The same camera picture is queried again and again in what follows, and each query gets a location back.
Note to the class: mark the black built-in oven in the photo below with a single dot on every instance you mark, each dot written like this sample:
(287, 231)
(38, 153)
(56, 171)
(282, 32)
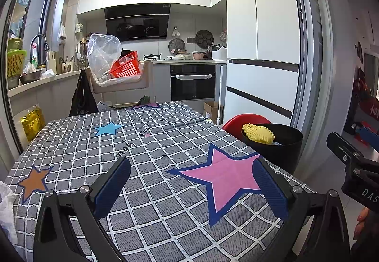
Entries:
(192, 84)

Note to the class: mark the large clear plastic bag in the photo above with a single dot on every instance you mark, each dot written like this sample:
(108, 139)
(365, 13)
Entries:
(102, 53)

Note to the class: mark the red plastic chair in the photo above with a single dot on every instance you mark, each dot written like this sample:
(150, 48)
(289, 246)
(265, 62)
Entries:
(239, 121)

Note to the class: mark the gas stove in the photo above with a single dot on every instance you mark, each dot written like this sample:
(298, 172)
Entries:
(152, 57)

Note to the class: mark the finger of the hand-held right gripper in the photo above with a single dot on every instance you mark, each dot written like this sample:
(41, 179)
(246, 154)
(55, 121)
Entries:
(370, 137)
(345, 152)

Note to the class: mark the hanging white plastic bag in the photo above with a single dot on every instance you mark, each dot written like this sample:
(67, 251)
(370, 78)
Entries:
(61, 33)

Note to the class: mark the red plastic basket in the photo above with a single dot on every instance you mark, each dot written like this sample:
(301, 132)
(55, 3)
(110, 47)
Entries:
(124, 68)

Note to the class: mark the white rice cooker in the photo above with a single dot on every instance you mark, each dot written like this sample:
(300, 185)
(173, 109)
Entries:
(219, 53)

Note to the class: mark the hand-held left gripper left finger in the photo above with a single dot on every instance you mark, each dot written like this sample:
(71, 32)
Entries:
(114, 188)

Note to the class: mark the cardboard box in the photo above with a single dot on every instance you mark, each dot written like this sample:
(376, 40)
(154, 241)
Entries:
(211, 112)

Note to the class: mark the person's right hand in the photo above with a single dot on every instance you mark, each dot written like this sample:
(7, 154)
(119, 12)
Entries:
(361, 225)

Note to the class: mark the grey sliding door frame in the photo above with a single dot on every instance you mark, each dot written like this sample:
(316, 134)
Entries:
(314, 57)

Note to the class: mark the steel bowl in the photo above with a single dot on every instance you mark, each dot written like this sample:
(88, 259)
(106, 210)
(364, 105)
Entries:
(30, 76)

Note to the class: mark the black range hood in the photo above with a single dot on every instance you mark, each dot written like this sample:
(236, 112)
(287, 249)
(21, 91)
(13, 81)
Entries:
(136, 25)

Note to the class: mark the pink bowl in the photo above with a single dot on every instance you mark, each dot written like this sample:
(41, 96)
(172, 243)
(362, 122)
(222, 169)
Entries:
(197, 56)

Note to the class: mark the round grey pan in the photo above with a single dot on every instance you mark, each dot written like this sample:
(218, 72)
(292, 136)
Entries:
(176, 45)

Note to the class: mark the black hanging bag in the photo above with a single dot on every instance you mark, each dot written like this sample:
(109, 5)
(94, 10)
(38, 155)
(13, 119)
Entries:
(82, 96)

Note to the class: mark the red toy box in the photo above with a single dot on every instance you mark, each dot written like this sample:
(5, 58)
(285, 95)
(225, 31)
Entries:
(367, 99)

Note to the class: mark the dark green cloth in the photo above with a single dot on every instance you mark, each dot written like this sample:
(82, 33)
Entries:
(147, 99)

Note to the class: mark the round black baking pan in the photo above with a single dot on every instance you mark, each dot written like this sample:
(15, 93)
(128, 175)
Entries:
(204, 38)

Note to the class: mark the beige high chair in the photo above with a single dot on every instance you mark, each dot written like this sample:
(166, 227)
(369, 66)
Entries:
(143, 81)

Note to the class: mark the white pole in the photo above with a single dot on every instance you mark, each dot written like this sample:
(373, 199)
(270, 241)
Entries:
(220, 96)

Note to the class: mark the white refrigerator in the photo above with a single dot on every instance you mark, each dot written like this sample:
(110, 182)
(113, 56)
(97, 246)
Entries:
(260, 28)

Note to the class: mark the yellow foam fruit net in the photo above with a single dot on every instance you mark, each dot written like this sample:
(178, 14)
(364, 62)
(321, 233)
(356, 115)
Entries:
(257, 133)

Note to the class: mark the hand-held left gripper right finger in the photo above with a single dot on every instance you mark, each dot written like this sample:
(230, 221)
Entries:
(269, 188)

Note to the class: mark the black trash bin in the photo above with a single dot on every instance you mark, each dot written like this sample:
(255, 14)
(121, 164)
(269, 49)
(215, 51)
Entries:
(275, 158)

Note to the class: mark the green plastic basket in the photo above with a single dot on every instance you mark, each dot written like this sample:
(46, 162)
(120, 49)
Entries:
(15, 63)

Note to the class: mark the gold foil bag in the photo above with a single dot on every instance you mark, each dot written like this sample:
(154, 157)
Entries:
(32, 123)

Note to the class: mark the black kitchen faucet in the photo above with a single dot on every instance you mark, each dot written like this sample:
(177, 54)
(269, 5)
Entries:
(38, 37)

